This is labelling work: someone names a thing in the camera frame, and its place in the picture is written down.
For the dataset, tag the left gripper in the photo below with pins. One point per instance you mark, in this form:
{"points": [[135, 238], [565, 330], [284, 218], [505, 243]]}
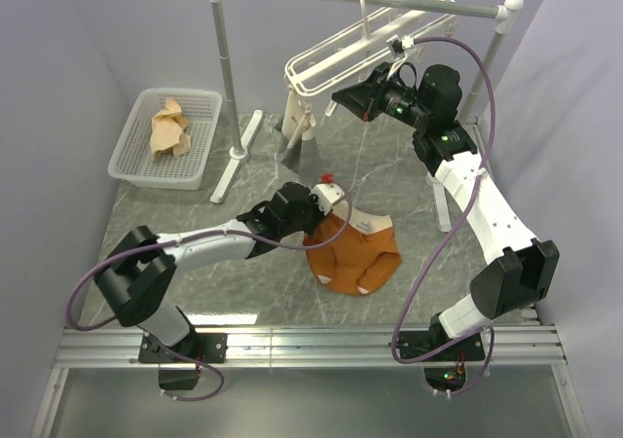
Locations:
{"points": [[319, 214]]}

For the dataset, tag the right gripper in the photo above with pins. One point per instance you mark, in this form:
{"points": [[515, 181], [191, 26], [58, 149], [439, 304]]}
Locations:
{"points": [[366, 98]]}

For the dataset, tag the white clip hanger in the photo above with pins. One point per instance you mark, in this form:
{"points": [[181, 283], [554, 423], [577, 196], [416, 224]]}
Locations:
{"points": [[350, 54]]}

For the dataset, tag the orange underwear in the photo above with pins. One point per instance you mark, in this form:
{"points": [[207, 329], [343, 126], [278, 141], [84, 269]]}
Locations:
{"points": [[362, 260]]}

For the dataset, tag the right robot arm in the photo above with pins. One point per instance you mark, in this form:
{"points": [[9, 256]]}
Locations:
{"points": [[520, 266]]}

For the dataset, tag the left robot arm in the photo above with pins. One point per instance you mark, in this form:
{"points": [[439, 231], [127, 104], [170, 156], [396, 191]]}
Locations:
{"points": [[134, 286]]}

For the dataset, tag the grey underwear hanging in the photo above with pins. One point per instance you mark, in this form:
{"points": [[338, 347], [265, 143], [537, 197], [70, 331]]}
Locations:
{"points": [[303, 158]]}

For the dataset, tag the beige underwear hanging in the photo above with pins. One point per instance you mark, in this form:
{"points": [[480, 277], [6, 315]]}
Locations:
{"points": [[298, 124]]}

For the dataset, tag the beige underwear in basket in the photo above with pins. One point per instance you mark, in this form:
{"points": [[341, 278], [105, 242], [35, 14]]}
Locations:
{"points": [[168, 131]]}

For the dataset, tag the white plastic basket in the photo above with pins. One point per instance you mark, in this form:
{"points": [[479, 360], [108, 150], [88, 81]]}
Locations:
{"points": [[131, 159]]}

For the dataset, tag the white drying rack stand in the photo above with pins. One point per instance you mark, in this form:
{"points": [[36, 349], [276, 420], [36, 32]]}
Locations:
{"points": [[503, 15]]}

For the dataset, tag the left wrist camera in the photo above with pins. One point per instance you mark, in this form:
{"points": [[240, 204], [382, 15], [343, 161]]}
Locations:
{"points": [[327, 193]]}

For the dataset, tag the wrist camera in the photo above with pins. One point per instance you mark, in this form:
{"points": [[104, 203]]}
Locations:
{"points": [[401, 49], [327, 193]]}

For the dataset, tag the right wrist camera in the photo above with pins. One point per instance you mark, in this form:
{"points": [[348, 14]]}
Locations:
{"points": [[401, 49]]}

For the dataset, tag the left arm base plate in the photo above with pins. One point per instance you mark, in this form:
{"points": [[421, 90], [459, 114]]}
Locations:
{"points": [[206, 347]]}

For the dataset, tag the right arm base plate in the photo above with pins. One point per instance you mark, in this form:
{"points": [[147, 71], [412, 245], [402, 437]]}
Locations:
{"points": [[413, 344]]}

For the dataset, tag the aluminium mounting rail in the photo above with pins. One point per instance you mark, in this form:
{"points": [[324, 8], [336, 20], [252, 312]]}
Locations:
{"points": [[330, 346]]}

